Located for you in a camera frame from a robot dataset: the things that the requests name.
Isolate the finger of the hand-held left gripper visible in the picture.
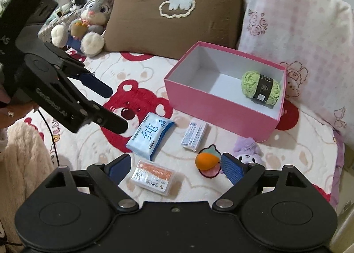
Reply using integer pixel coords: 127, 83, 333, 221
46, 43, 113, 98
80, 100, 129, 134

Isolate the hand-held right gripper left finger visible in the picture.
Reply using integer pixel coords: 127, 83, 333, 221
44, 153, 139, 213

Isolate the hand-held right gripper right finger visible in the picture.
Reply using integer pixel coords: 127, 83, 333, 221
212, 152, 312, 213

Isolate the orange plush toy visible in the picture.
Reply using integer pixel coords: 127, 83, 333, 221
195, 144, 225, 179

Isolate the blue wet wipes pack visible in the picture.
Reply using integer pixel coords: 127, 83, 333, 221
126, 112, 175, 162

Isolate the pink cardboard box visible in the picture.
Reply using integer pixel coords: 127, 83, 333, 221
164, 41, 287, 143

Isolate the green yarn ball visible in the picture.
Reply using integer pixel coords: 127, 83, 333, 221
241, 71, 281, 108

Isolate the person's left hand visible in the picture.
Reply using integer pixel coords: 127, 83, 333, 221
0, 87, 40, 129

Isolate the purple plush toy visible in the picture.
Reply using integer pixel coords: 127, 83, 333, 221
232, 137, 264, 166

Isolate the orange clear plastic pack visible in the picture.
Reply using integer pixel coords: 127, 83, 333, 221
131, 160, 177, 196

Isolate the small white and blue box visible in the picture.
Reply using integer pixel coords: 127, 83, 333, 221
181, 121, 208, 152

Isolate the grey patterned cloth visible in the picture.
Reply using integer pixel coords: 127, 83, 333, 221
37, 6, 83, 44

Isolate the brown embroidered pillow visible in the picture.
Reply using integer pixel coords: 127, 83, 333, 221
104, 0, 245, 61

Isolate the grey rabbit plush toy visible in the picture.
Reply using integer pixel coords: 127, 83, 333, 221
51, 0, 125, 57

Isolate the person's cream fluffy clothing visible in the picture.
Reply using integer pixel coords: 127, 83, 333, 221
0, 121, 60, 245

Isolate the pink checked fleece blanket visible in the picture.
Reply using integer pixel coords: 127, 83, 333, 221
235, 0, 354, 143

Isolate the black cable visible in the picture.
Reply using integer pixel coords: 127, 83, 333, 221
37, 107, 60, 167

